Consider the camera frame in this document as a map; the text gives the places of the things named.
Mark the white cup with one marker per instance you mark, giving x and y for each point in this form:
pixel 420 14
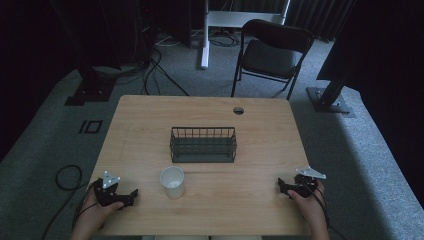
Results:
pixel 172 181

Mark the black folding chair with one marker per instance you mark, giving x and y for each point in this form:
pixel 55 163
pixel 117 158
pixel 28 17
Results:
pixel 270 56

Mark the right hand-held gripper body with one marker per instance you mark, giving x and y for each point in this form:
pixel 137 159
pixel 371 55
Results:
pixel 305 186

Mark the person's right hand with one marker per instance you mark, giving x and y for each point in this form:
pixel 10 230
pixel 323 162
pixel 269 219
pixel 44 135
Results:
pixel 308 206

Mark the dark curtain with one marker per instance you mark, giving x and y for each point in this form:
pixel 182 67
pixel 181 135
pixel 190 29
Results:
pixel 316 15

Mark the white desk frame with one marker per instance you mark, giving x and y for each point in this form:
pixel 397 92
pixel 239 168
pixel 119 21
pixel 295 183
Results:
pixel 213 20

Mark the person's left hand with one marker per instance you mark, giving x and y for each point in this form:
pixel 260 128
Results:
pixel 95 215

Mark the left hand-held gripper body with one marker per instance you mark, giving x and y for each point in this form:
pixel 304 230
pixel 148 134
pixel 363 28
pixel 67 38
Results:
pixel 107 195

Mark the black metal stand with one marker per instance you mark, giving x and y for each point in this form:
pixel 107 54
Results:
pixel 331 96
pixel 91 88

